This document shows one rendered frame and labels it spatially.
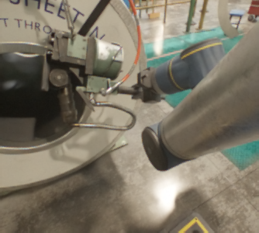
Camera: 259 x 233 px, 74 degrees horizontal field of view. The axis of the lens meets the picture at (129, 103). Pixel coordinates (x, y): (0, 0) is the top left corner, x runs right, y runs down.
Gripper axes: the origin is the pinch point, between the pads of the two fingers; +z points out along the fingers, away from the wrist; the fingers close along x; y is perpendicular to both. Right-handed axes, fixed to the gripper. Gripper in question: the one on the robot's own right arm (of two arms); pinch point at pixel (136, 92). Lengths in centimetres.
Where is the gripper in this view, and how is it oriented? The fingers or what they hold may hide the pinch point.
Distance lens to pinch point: 74.9
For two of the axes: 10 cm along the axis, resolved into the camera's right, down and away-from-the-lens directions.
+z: -5.1, 1.7, 8.4
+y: 8.6, 0.9, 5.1
